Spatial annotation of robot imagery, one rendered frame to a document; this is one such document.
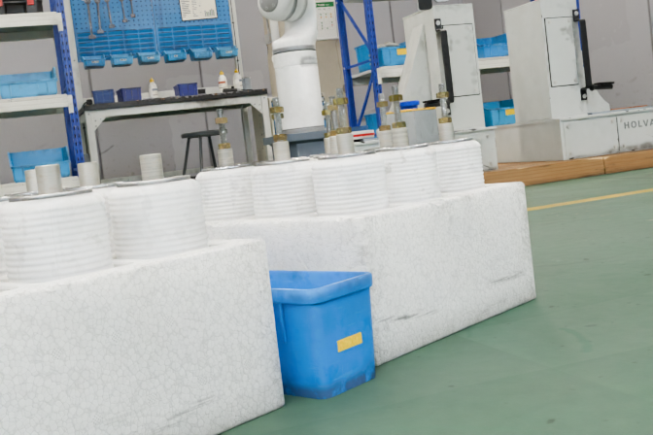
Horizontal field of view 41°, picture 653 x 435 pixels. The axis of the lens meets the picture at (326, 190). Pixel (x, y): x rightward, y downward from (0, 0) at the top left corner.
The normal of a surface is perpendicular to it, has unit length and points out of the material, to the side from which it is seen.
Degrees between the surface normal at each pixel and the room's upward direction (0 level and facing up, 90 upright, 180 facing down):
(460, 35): 90
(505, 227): 90
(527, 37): 90
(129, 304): 90
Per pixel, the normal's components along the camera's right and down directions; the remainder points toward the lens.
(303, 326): -0.65, 0.15
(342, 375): 0.75, -0.02
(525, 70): -0.93, 0.13
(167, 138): 0.34, 0.01
